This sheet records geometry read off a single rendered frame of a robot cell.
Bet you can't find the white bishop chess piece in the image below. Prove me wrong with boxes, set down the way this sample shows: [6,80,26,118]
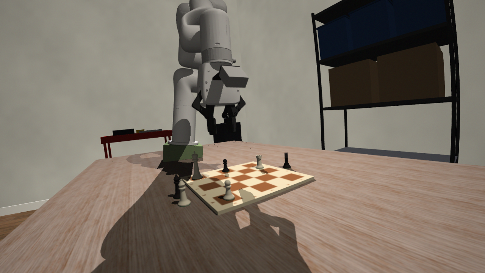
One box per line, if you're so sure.
[178,179,191,207]

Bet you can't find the wooden chessboard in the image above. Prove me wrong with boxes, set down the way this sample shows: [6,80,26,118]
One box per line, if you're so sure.
[181,162,314,215]

